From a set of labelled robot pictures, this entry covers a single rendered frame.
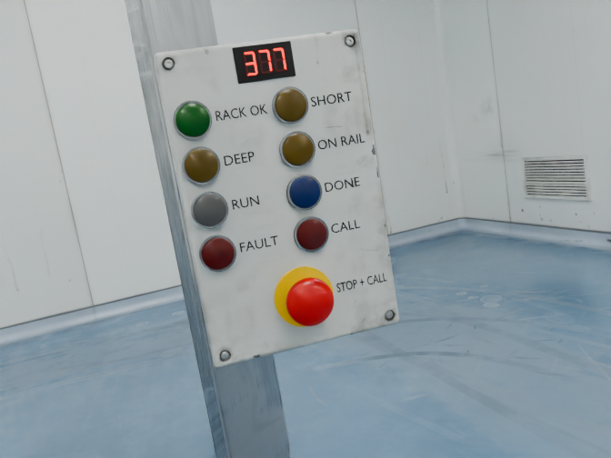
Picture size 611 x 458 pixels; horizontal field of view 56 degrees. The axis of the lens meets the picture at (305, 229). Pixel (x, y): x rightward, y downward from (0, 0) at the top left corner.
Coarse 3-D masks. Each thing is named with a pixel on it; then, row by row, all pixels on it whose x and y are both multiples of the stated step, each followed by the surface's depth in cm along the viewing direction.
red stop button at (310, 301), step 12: (300, 288) 46; (312, 288) 46; (324, 288) 47; (288, 300) 47; (300, 300) 46; (312, 300) 46; (324, 300) 47; (288, 312) 47; (300, 312) 46; (312, 312) 47; (324, 312) 47; (312, 324) 47
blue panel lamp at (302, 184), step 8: (304, 176) 48; (296, 184) 47; (304, 184) 48; (312, 184) 48; (296, 192) 47; (304, 192) 48; (312, 192) 48; (320, 192) 48; (296, 200) 48; (304, 200) 48; (312, 200) 48
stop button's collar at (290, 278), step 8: (288, 272) 49; (296, 272) 49; (304, 272) 49; (312, 272) 49; (320, 272) 49; (280, 280) 48; (288, 280) 49; (296, 280) 49; (328, 280) 50; (376, 280) 51; (384, 280) 51; (280, 288) 48; (288, 288) 49; (280, 296) 49; (280, 304) 49; (280, 312) 49; (288, 320) 49
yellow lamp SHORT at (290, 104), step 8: (280, 96) 46; (288, 96) 46; (296, 96) 47; (304, 96) 47; (280, 104) 46; (288, 104) 46; (296, 104) 47; (304, 104) 47; (280, 112) 46; (288, 112) 47; (296, 112) 47; (304, 112) 47; (288, 120) 47; (296, 120) 47
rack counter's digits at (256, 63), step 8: (272, 48) 46; (280, 48) 46; (248, 56) 46; (256, 56) 46; (264, 56) 46; (272, 56) 46; (280, 56) 46; (248, 64) 46; (256, 64) 46; (264, 64) 46; (272, 64) 46; (280, 64) 46; (248, 72) 46; (256, 72) 46; (264, 72) 46; (272, 72) 46; (280, 72) 47
